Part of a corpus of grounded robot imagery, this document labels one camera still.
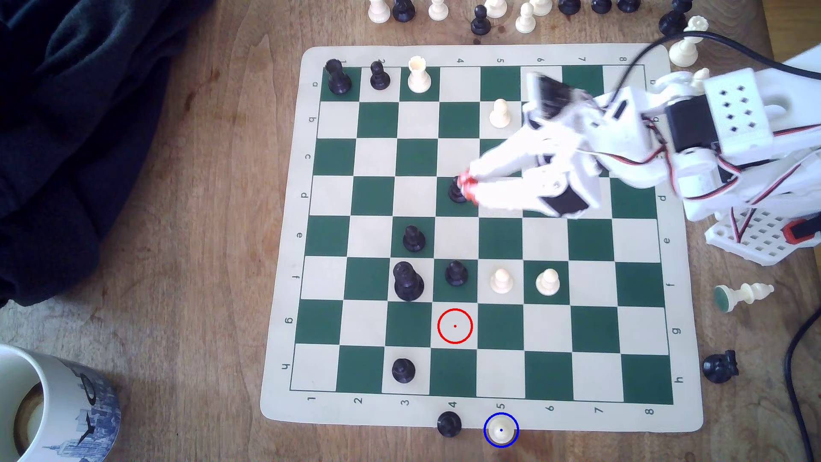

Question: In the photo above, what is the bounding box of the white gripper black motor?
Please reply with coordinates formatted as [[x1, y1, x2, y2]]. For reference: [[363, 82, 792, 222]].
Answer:
[[461, 86, 649, 220]]

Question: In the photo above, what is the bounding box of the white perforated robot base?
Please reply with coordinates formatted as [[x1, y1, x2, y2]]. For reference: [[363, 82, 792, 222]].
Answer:
[[706, 205, 821, 267]]

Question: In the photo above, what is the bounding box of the white rook chess piece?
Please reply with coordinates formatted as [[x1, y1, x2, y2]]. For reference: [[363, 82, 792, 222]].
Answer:
[[408, 56, 432, 95]]

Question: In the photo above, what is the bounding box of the black king chess piece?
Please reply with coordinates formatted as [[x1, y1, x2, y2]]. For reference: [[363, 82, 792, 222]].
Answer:
[[393, 261, 425, 302]]

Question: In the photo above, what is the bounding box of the green and cream chess mat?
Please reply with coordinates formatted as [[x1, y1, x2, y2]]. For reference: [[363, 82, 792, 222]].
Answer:
[[260, 44, 704, 433]]

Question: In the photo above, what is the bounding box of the black rook chess piece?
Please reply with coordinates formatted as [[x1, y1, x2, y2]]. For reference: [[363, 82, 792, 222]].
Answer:
[[325, 58, 352, 96]]

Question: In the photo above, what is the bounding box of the white queen chess piece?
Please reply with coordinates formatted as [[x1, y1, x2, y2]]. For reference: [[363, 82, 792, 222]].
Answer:
[[669, 16, 708, 68]]

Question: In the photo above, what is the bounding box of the black bishop chess piece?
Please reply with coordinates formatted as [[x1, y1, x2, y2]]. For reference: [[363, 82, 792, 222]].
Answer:
[[659, 0, 694, 37]]

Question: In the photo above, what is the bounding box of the black knight chess piece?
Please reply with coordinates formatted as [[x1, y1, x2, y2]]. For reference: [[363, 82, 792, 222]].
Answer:
[[702, 350, 740, 385]]

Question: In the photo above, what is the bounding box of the white bishop with green felt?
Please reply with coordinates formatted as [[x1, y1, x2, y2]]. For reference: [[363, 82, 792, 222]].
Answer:
[[714, 283, 775, 314]]

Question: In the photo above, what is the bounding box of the dark navy cloth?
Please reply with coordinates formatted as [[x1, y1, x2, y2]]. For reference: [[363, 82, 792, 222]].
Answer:
[[0, 0, 216, 308]]

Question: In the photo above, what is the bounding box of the white mug with blue print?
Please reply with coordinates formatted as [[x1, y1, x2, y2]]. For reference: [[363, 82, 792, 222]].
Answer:
[[0, 344, 121, 462]]

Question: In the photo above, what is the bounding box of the black camera cable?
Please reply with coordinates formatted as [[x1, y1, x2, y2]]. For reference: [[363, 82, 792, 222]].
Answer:
[[609, 29, 821, 107]]

